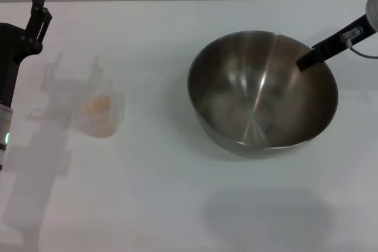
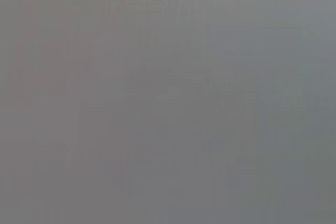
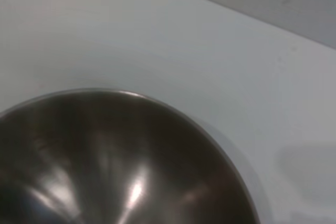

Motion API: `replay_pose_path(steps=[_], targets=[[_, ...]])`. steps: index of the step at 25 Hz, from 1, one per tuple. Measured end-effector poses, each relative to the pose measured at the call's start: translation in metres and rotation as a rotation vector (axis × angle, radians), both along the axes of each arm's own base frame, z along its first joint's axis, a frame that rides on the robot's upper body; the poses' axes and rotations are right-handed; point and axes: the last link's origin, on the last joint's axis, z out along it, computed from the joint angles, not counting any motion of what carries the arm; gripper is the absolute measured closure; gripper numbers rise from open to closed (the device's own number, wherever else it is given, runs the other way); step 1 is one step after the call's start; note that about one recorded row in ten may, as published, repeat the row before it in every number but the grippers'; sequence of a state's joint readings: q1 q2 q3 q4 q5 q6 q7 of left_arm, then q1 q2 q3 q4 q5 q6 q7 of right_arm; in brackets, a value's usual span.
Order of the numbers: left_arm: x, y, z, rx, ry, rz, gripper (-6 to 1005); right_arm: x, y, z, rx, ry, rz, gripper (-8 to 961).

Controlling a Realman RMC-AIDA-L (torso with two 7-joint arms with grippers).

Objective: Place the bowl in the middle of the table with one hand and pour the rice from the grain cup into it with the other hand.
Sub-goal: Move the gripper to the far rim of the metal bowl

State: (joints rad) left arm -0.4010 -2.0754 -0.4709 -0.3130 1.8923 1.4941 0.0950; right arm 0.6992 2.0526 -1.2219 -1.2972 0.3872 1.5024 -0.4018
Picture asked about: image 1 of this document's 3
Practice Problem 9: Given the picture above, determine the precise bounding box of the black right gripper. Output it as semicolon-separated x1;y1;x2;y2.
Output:
296;14;373;72

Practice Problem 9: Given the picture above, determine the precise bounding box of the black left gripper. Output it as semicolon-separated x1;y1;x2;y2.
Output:
0;0;53;111

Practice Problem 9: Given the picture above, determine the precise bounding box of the stainless steel bowl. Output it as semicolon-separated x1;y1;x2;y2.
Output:
187;30;339;159

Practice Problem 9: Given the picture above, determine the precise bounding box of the white rice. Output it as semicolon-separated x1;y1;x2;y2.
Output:
83;94;112;116

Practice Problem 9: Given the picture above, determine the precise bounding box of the clear plastic measuring cup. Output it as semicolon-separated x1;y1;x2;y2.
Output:
76;90;127;139

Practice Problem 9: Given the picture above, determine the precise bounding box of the right arm cable with connector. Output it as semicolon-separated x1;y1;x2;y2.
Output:
341;27;378;60

